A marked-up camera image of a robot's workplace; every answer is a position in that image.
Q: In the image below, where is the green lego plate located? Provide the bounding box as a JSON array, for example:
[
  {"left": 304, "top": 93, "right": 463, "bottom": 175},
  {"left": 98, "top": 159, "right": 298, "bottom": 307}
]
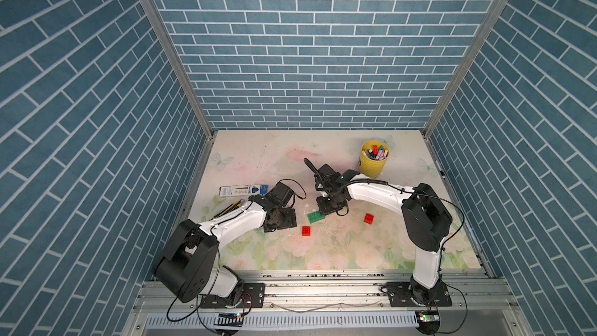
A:
[{"left": 307, "top": 211, "right": 325, "bottom": 224}]

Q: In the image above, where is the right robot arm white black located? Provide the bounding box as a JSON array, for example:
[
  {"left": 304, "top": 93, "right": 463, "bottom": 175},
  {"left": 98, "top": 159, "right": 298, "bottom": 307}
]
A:
[{"left": 315, "top": 176, "right": 452, "bottom": 291}]

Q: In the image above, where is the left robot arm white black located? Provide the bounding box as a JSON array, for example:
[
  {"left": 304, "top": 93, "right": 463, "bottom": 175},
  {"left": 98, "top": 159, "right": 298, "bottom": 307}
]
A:
[{"left": 153, "top": 201, "right": 297, "bottom": 306}]

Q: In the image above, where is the white blue toothpaste box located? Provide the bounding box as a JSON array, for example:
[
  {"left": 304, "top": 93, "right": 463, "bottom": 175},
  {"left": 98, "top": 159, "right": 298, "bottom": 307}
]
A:
[{"left": 219, "top": 184, "right": 269, "bottom": 198}]

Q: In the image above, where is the yellow pen cup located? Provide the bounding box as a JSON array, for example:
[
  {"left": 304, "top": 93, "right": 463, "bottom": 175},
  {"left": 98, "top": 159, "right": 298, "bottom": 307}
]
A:
[{"left": 359, "top": 140, "right": 390, "bottom": 178}]

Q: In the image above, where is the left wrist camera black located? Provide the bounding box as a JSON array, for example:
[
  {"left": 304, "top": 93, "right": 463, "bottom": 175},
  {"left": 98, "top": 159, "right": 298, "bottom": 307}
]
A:
[{"left": 266, "top": 181, "right": 295, "bottom": 207}]

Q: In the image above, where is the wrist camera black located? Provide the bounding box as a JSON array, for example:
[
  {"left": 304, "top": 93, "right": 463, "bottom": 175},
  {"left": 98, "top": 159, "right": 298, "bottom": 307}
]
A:
[
  {"left": 266, "top": 181, "right": 295, "bottom": 207},
  {"left": 303, "top": 158, "right": 340, "bottom": 194}
]

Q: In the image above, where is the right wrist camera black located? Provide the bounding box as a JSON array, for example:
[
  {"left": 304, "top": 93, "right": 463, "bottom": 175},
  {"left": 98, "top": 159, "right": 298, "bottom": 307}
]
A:
[{"left": 303, "top": 158, "right": 340, "bottom": 194}]

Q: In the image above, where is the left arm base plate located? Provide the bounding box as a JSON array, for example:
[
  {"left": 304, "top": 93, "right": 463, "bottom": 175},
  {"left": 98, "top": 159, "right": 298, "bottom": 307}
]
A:
[{"left": 200, "top": 282, "right": 265, "bottom": 310}]

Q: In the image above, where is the aluminium rail frame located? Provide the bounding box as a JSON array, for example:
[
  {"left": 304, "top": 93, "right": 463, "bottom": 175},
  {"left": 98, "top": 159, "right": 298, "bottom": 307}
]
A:
[{"left": 124, "top": 270, "right": 531, "bottom": 335}]

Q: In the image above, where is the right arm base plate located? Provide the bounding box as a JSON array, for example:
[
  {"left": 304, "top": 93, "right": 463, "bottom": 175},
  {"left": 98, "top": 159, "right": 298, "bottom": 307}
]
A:
[{"left": 380, "top": 280, "right": 452, "bottom": 308}]

